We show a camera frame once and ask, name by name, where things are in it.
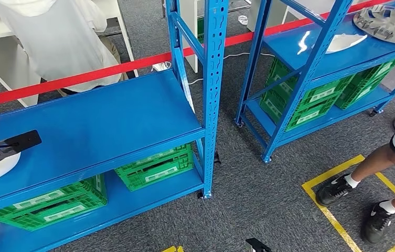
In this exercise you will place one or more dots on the white plastic shell part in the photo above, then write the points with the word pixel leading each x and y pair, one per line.
pixel 2 168
pixel 343 41

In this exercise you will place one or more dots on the blue metal shelf rack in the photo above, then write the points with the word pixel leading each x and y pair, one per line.
pixel 96 118
pixel 284 48

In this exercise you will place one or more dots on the silver wheel hubcap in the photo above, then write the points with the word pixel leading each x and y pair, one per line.
pixel 388 24

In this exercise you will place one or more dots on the person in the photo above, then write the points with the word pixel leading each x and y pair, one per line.
pixel 378 160
pixel 61 41

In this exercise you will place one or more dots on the red barrier belt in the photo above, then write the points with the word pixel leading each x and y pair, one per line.
pixel 79 78

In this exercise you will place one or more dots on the yellow floor tape square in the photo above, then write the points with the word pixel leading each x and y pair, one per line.
pixel 332 174

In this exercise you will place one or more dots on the person's black shoe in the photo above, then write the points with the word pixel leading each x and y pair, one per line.
pixel 334 190
pixel 376 224

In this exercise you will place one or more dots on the crumpled clear plastic wrap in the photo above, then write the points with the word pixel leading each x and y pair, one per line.
pixel 243 20

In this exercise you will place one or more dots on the white power strip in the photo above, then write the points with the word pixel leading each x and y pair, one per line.
pixel 160 66

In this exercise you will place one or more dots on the yellow tape square, bent edge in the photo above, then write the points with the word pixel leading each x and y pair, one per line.
pixel 171 249

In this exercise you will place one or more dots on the white furniture panel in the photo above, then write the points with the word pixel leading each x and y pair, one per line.
pixel 189 52

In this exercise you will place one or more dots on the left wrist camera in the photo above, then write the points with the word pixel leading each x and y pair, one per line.
pixel 20 141

